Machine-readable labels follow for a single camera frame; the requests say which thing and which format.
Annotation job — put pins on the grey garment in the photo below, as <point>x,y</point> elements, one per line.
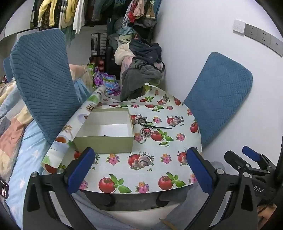
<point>137,77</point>

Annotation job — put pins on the ribbed blue chair back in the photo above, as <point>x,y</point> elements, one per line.
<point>44,77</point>

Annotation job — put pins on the light blue cloth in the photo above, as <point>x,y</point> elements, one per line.
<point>81,90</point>

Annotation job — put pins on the quilted blue chair back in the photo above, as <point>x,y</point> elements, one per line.
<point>218,97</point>

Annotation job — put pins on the green storage box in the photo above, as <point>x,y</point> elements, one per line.
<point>151,87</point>

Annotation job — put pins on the person's grey pants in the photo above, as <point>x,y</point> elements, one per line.
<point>110,223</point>

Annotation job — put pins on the pile of mixed clothes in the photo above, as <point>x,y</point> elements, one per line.
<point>126,31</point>

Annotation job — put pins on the grey wall socket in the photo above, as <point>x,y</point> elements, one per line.
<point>251,31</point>
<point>264,37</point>
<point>276,46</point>

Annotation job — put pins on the beige pillow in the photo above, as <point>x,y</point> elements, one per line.
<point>81,75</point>

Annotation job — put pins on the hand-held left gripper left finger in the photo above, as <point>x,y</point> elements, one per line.
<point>80,169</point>

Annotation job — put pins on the row of hanging clothes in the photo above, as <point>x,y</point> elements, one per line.
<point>73,11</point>

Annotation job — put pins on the silver and black suitcase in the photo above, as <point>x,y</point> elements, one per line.
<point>98,44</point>

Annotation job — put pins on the green bag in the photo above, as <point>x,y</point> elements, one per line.
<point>90,65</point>

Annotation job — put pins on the cream cardboard box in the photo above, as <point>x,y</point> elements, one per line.
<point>104,144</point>

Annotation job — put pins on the black jacket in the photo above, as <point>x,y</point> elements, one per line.
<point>146,49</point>

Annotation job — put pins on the red striped suitcase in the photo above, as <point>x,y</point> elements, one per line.
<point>98,64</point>

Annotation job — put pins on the cream fleece garment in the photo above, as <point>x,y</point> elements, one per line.
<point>122,54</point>

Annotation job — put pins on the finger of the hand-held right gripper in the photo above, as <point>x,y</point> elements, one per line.
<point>251,153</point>
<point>233,159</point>

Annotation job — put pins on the patchwork quilt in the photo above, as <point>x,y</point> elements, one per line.
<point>20,137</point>

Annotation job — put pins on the white wall switch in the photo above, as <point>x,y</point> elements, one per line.
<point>238,27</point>

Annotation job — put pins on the colourful floral bag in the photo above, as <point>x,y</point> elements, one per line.
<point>106,80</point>

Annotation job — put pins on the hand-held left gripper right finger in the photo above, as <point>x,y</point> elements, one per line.
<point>200,171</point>

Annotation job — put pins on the fruit print tablecloth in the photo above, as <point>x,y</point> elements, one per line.
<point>154,154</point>

